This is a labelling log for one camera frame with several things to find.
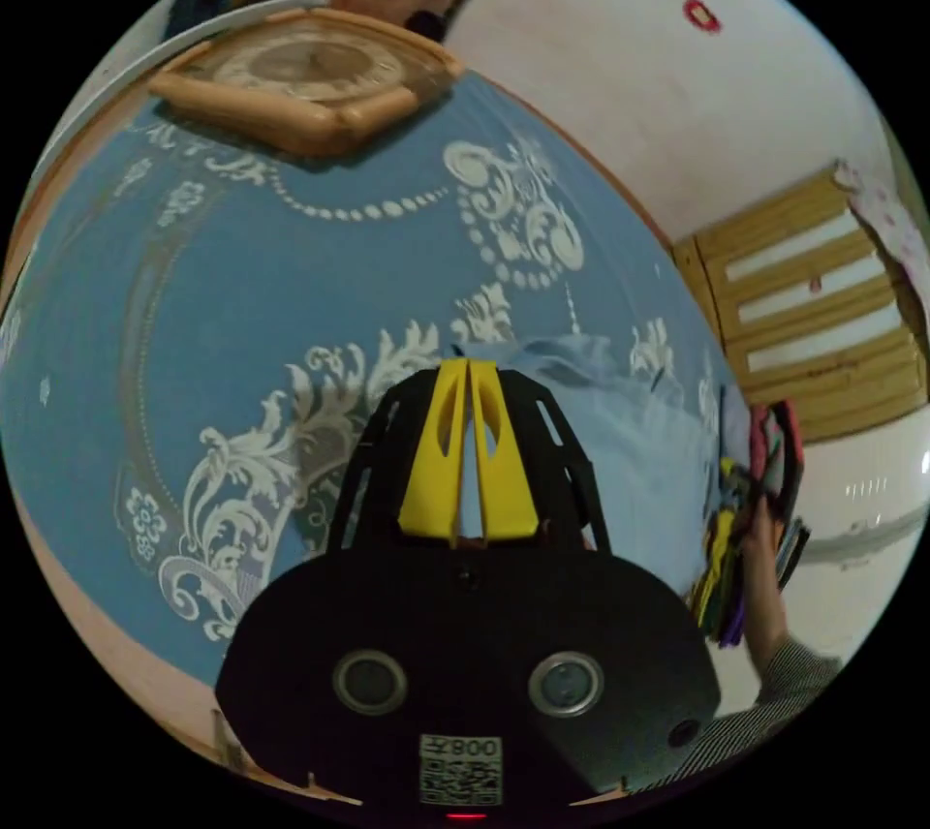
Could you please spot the wooden framed clock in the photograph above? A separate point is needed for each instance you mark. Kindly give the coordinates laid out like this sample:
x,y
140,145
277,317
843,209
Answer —
x,y
305,77

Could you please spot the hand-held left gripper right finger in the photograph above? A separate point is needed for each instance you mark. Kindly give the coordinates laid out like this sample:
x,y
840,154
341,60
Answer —
x,y
501,488

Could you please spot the light blue long sleeve shirt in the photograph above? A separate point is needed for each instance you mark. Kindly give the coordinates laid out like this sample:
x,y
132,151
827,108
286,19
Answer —
x,y
639,451

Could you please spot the white dotted cloth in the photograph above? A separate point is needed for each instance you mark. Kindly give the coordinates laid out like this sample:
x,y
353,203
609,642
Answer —
x,y
890,226

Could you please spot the pile of clothes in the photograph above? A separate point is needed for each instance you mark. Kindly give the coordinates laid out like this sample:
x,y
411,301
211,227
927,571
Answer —
x,y
741,538

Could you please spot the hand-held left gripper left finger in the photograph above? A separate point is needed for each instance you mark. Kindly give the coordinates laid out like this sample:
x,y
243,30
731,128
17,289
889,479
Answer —
x,y
434,473

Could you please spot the wooden slatted cupboard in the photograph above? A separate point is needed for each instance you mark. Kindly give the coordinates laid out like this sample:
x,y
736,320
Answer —
x,y
806,364

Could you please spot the person's right forearm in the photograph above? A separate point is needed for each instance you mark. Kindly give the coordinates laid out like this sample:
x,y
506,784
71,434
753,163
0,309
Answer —
x,y
769,589

